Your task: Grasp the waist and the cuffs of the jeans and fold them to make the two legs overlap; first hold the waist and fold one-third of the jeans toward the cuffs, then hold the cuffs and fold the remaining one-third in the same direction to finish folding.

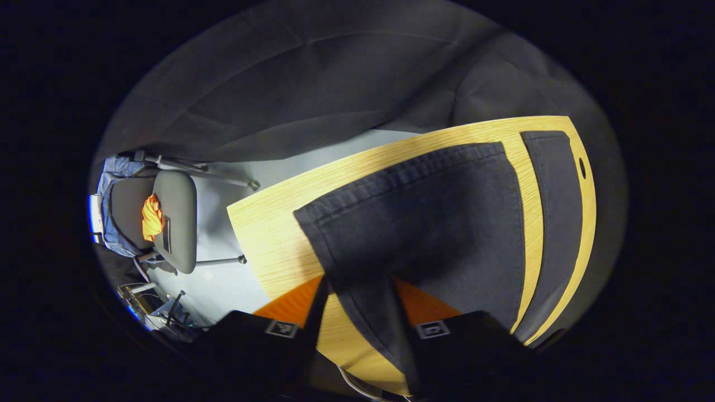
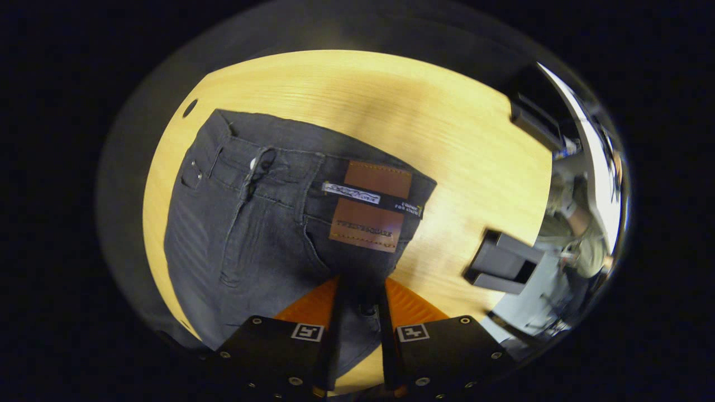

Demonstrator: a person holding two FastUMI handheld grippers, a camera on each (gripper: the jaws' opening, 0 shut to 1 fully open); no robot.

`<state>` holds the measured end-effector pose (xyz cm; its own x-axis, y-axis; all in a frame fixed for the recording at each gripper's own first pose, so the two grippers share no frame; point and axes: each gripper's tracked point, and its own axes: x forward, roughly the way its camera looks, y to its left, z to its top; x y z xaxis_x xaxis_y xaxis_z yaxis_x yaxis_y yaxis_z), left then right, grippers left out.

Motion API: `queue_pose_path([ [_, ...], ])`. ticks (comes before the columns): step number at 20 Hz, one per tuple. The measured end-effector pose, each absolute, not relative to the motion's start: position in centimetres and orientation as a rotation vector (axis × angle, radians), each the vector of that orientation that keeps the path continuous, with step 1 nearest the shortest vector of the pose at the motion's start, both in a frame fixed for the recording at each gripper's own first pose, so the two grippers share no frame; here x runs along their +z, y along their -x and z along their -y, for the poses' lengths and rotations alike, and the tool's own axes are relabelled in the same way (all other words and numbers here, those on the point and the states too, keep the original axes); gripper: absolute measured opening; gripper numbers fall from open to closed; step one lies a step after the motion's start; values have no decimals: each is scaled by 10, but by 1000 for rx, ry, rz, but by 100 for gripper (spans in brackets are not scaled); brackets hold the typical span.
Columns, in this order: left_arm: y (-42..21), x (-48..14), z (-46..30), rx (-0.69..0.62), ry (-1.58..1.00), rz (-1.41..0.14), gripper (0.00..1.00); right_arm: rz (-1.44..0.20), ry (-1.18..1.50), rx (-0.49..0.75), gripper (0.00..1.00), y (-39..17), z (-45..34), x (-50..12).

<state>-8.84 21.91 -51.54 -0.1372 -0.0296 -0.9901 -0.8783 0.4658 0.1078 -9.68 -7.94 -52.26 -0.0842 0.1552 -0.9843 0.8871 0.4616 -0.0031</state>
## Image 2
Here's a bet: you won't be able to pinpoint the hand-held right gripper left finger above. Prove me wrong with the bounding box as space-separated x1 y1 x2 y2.
208 275 344 398

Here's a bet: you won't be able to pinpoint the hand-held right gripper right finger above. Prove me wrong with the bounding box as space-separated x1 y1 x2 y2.
380 277 517 400

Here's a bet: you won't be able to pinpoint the dark grey jeans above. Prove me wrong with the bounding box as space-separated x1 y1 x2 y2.
163 109 438 377

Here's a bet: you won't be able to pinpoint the black boxy object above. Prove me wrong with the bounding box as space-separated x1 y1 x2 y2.
509 63 566 152

